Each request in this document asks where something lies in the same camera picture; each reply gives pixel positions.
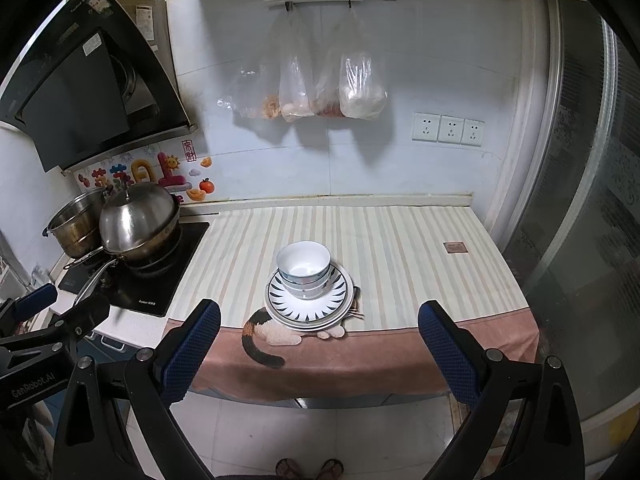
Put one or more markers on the white plate blue leaf pattern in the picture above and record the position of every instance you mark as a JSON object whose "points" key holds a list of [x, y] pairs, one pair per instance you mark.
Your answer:
{"points": [[341, 290]]}

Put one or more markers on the person's foot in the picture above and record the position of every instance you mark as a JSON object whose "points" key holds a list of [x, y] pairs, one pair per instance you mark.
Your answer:
{"points": [[330, 469], [288, 469]]}

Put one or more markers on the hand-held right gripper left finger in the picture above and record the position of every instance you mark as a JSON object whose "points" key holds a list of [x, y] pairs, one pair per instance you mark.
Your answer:
{"points": [[192, 350]]}

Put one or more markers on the black cooktop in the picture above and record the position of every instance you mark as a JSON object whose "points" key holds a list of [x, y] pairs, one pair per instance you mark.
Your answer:
{"points": [[150, 290]]}

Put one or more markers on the steel wok lid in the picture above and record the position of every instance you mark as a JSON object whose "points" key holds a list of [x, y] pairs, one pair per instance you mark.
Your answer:
{"points": [[137, 215]]}

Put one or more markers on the person's right foot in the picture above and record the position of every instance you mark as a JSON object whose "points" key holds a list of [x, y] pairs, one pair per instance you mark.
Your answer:
{"points": [[330, 469]]}

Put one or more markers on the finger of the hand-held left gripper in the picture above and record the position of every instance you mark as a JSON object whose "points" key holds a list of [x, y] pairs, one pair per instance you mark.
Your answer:
{"points": [[92, 310], [35, 297]]}

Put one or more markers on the clear plastic bag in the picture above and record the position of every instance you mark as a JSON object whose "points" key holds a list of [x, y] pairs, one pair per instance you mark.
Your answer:
{"points": [[255, 85], [327, 102], [362, 90], [297, 95]]}

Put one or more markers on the colourful wall stickers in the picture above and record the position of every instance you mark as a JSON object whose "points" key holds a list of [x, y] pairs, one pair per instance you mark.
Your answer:
{"points": [[145, 170]]}

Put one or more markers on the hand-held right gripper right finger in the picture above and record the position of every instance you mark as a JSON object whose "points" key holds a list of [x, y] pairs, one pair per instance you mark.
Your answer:
{"points": [[447, 355]]}

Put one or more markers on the brown square coaster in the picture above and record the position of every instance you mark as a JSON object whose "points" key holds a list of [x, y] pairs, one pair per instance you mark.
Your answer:
{"points": [[455, 247]]}

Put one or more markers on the person's left foot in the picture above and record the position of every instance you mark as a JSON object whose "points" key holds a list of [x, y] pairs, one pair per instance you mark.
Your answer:
{"points": [[288, 469]]}

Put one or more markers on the steel stockpot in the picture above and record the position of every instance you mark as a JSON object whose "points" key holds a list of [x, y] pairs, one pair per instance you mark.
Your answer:
{"points": [[75, 225]]}

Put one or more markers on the striped table cloth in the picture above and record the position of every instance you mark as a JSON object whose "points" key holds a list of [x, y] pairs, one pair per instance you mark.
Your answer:
{"points": [[400, 245]]}

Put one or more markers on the steel wok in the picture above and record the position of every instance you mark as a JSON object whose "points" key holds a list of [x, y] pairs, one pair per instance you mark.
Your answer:
{"points": [[150, 250]]}

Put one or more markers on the white wall socket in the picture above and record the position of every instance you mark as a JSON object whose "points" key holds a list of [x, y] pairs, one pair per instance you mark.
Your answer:
{"points": [[473, 132], [451, 129], [426, 126]]}

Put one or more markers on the frosted glass sliding door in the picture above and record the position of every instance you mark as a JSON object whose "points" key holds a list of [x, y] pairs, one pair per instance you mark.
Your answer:
{"points": [[590, 210]]}

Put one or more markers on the black range hood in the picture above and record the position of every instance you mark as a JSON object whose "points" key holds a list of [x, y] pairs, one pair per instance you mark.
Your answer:
{"points": [[75, 85]]}

